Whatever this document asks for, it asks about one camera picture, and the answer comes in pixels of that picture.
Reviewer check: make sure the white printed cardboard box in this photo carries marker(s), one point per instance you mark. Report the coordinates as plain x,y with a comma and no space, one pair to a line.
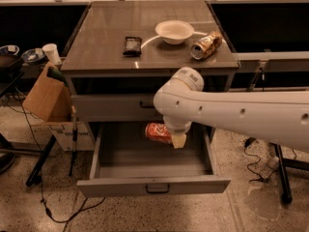
63,133

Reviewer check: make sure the white paper cup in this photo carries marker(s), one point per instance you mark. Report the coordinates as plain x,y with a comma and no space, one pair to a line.
51,52

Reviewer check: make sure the gold brown soda can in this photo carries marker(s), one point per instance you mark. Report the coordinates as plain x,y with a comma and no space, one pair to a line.
206,45

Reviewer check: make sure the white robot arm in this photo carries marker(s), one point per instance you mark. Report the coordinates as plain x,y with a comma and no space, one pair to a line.
277,117

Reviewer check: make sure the closed grey top drawer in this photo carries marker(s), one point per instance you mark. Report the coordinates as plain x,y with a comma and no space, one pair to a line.
115,108

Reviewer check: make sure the grey drawer cabinet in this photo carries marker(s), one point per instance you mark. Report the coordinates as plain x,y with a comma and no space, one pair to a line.
96,65

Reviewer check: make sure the clear plastic bottle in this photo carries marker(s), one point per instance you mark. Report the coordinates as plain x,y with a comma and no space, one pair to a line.
269,167

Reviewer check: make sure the black stand leg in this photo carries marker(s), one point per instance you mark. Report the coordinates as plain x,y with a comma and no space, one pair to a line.
36,175
284,163

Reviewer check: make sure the blue bowl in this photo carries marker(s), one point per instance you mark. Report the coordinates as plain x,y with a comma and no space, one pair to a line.
33,56
9,49

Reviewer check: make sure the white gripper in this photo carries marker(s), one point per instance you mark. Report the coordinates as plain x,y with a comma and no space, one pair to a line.
178,129

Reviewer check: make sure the red coke can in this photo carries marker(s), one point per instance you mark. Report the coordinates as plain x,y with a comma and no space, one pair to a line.
158,132

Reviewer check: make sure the black stand leg right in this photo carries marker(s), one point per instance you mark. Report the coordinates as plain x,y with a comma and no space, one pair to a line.
284,163

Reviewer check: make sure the open grey middle drawer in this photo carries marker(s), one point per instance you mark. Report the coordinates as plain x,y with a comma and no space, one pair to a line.
127,163

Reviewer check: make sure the black stand leg left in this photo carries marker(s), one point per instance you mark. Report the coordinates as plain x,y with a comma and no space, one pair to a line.
36,175

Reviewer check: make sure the white bowl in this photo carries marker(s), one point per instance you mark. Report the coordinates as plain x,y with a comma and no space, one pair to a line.
174,31

